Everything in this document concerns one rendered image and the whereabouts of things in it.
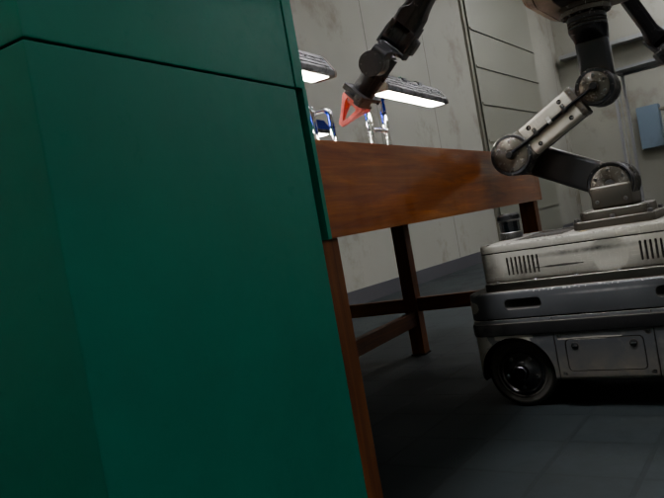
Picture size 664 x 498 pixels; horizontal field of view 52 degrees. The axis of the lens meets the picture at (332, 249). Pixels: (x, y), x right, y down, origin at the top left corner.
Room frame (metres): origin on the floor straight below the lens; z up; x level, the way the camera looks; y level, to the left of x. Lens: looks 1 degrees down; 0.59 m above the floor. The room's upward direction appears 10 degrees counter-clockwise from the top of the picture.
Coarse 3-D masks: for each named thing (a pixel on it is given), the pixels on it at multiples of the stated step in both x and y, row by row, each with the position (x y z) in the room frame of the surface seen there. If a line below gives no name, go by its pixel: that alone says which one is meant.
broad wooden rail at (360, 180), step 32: (320, 160) 1.26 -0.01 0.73; (352, 160) 1.37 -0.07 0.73; (384, 160) 1.51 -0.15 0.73; (416, 160) 1.67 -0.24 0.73; (448, 160) 1.87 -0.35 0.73; (480, 160) 2.13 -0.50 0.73; (352, 192) 1.35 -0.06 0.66; (384, 192) 1.48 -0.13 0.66; (416, 192) 1.64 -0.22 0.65; (448, 192) 1.83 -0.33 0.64; (480, 192) 2.08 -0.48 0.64; (512, 192) 2.40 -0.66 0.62; (352, 224) 1.33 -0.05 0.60; (384, 224) 1.46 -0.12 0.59
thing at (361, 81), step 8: (360, 80) 1.62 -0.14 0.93; (368, 80) 1.61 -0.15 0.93; (376, 80) 1.61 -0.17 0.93; (384, 80) 1.63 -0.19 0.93; (344, 88) 1.62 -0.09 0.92; (352, 88) 1.61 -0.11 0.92; (360, 88) 1.62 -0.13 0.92; (368, 88) 1.62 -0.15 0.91; (376, 88) 1.63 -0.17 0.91; (360, 96) 1.60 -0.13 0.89; (368, 96) 1.63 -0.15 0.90; (376, 104) 1.69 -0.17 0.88
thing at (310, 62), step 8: (304, 56) 1.90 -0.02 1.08; (312, 56) 1.95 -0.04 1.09; (320, 56) 2.01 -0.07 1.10; (304, 64) 1.86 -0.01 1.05; (312, 64) 1.90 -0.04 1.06; (320, 64) 1.95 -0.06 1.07; (328, 64) 2.01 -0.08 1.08; (312, 72) 1.91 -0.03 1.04; (320, 72) 1.93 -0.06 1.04; (328, 72) 1.97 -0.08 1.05; (336, 72) 2.01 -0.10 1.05; (320, 80) 2.02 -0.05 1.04
